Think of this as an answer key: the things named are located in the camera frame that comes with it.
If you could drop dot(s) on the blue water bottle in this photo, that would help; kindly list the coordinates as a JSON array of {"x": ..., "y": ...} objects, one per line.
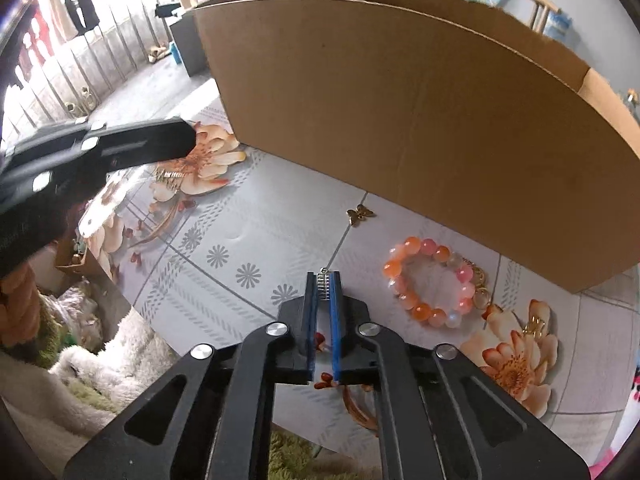
[{"x": 560, "y": 27}]

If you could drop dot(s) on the small gold earring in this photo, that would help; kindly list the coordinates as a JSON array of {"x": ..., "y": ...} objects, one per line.
[{"x": 537, "y": 327}]

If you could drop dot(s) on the white fluffy blanket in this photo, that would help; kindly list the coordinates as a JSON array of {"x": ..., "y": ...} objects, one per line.
[{"x": 100, "y": 375}]

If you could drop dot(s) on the large brown cardboard box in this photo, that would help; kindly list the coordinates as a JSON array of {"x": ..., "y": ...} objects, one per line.
[{"x": 400, "y": 110}]

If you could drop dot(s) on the small cardboard box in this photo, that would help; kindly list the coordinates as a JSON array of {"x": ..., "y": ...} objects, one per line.
[{"x": 75, "y": 262}]

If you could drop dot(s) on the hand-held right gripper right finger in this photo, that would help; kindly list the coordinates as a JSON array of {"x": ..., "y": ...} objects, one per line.
[{"x": 336, "y": 345}]

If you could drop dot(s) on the grey balcony fence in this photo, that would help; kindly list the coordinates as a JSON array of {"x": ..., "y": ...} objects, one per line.
[{"x": 125, "y": 25}]

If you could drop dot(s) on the dark grey cabinet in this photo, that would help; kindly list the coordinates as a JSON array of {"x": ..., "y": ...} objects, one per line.
[{"x": 190, "y": 45}]

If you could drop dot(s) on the wooden chair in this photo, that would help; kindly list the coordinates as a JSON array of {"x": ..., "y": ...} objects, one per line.
[{"x": 541, "y": 2}]

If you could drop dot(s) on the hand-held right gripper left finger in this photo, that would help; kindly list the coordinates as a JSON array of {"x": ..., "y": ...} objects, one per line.
[{"x": 311, "y": 340}]

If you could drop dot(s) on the small gold clip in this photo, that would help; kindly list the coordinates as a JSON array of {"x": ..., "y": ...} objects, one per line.
[{"x": 167, "y": 177}]

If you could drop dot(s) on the gold butterfly charm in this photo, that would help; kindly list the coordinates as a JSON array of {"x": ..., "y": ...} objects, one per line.
[{"x": 359, "y": 215}]

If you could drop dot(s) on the person's left forearm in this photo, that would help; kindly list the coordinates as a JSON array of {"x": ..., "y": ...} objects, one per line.
[{"x": 17, "y": 305}]

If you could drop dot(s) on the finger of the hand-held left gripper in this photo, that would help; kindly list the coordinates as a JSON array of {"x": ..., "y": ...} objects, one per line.
[{"x": 140, "y": 142}]

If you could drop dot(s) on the olive green plush towel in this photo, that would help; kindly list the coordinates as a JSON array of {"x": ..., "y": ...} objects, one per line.
[{"x": 290, "y": 455}]

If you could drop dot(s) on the tan sandals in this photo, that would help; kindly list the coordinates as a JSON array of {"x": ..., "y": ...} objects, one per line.
[{"x": 160, "y": 53}]

